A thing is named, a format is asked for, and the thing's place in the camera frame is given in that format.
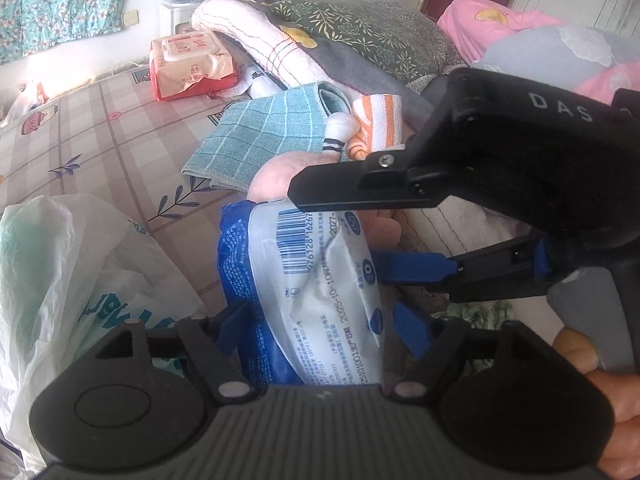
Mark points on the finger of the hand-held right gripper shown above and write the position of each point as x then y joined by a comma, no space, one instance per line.
350,187
410,266

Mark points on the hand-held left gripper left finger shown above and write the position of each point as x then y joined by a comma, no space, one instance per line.
231,330

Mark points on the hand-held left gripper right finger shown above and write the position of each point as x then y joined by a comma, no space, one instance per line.
412,327

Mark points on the blue tissue pack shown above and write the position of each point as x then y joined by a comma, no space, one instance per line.
300,285

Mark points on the person's right hand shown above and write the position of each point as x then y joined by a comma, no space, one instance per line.
625,410

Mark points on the white sock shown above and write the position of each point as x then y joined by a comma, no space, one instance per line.
339,130

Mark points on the green floral scrunchie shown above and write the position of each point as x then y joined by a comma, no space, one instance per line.
480,314

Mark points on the orange striped cloth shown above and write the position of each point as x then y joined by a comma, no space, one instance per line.
380,120

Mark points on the pink cloth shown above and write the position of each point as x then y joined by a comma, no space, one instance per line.
275,175

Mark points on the teal checked towel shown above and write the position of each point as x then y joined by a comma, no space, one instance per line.
260,130

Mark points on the pink and grey quilt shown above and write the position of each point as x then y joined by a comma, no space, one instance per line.
550,45

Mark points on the white rolled pad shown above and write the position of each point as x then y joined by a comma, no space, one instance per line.
261,85

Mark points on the green leaf pillow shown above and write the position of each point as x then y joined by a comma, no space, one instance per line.
375,35

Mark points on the tied translucent plastic bag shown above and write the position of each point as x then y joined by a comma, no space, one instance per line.
75,270

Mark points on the white rolled quilt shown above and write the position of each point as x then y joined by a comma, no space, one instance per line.
260,30

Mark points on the pink wet wipes pack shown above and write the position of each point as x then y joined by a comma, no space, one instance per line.
190,62

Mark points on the white water dispenser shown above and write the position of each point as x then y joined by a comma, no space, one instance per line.
175,17

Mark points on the white plastic bag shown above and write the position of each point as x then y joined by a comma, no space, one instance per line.
20,105

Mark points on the teal floral curtain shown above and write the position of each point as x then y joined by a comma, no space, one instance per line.
55,5

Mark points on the wall socket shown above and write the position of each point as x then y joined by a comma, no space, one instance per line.
130,18

